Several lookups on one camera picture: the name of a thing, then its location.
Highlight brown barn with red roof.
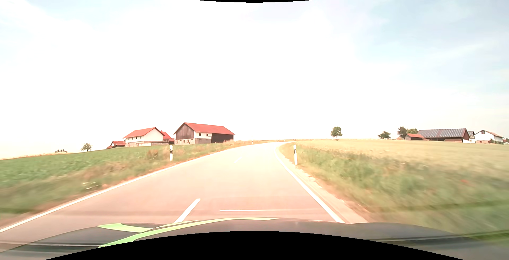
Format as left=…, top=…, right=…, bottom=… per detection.
left=174, top=122, right=235, bottom=145

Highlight grey asphalt road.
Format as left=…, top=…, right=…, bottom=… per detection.
left=0, top=141, right=368, bottom=249

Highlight road markings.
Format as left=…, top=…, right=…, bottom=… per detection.
left=0, top=142, right=346, bottom=234

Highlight white farmhouse with red roof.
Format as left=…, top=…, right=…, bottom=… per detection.
left=123, top=127, right=175, bottom=148

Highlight car's own bonnet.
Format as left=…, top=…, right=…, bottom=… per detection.
left=0, top=217, right=509, bottom=260

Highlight group of trees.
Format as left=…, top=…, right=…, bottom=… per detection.
left=397, top=126, right=419, bottom=139

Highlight grass verge with yellow field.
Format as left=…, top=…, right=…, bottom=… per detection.
left=279, top=138, right=509, bottom=237

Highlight long barn with grey roof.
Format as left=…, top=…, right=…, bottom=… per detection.
left=418, top=128, right=472, bottom=143

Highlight grass verge with green field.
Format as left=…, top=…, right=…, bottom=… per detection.
left=0, top=140, right=275, bottom=226

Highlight white house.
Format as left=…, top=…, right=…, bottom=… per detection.
left=473, top=130, right=505, bottom=144

